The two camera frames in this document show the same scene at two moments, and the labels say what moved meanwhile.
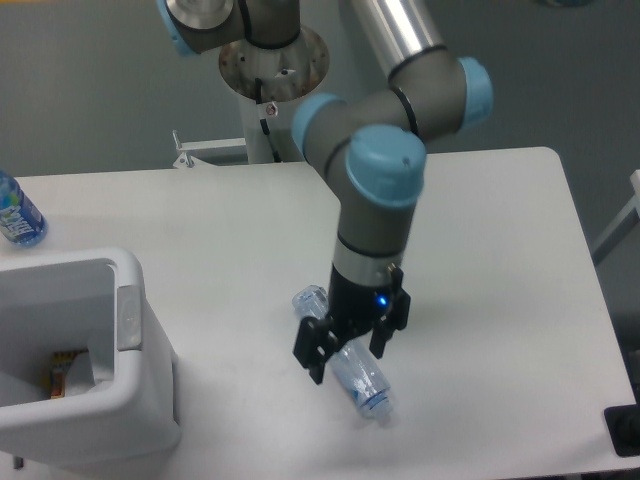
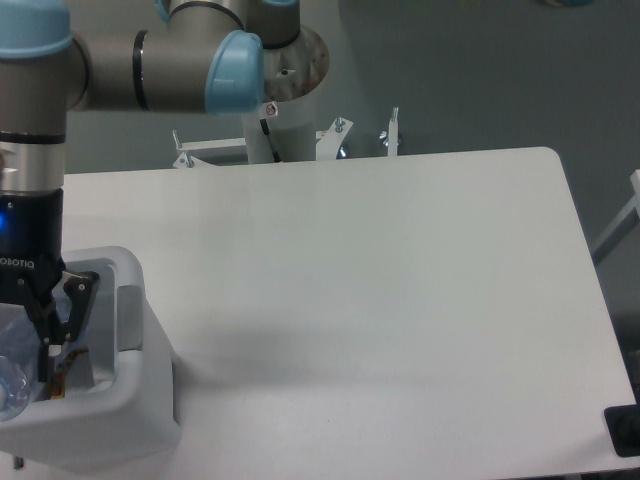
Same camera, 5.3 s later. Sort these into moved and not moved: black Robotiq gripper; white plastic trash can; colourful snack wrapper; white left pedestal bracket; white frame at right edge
Moved: black Robotiq gripper
Not moved: white left pedestal bracket; white plastic trash can; colourful snack wrapper; white frame at right edge
